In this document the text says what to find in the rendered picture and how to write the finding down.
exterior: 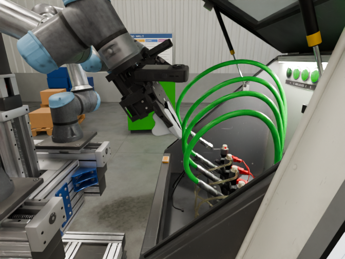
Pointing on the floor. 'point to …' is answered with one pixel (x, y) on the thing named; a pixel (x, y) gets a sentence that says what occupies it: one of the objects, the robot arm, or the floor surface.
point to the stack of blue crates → (62, 79)
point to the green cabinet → (140, 126)
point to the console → (304, 171)
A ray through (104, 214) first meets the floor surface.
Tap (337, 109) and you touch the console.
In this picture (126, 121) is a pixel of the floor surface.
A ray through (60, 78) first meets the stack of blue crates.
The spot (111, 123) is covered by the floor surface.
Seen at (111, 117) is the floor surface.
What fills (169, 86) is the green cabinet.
